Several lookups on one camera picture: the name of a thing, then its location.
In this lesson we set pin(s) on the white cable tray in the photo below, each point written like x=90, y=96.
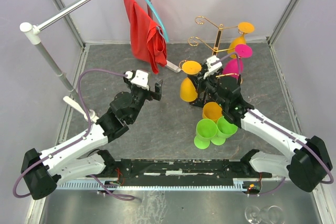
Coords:
x=91, y=184

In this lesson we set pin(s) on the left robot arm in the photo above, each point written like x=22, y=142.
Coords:
x=43, y=171

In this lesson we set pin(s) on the gold wine glass rack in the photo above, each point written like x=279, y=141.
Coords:
x=223, y=56

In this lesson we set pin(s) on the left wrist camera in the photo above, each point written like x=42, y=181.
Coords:
x=140, y=78

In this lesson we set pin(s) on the pink wine glass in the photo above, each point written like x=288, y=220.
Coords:
x=235, y=66

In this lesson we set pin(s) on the green wine glass left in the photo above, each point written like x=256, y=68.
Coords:
x=206, y=130

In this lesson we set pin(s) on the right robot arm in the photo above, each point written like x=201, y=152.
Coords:
x=305, y=161

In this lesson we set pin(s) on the green wine glass right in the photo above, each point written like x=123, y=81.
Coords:
x=224, y=131

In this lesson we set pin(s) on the orange wine glass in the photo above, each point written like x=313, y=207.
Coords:
x=212, y=111
x=243, y=29
x=187, y=90

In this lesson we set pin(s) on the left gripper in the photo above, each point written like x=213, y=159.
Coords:
x=156, y=95

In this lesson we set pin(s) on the clear wine glass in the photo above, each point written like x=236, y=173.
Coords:
x=269, y=214

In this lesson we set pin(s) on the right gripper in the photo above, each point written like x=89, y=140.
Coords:
x=199, y=80

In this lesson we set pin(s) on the red cloth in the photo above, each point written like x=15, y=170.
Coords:
x=146, y=37

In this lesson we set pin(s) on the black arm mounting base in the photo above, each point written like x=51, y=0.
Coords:
x=181, y=172

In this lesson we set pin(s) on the green wine glass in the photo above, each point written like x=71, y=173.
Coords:
x=206, y=130
x=224, y=131

